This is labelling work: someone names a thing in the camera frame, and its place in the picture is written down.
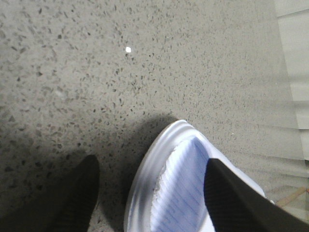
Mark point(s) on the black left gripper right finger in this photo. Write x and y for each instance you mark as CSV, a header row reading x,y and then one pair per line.
x,y
234,206

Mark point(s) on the white pleated curtain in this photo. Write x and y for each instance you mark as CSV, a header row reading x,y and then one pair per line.
x,y
293,21

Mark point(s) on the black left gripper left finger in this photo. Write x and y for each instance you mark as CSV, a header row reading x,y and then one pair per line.
x,y
67,207

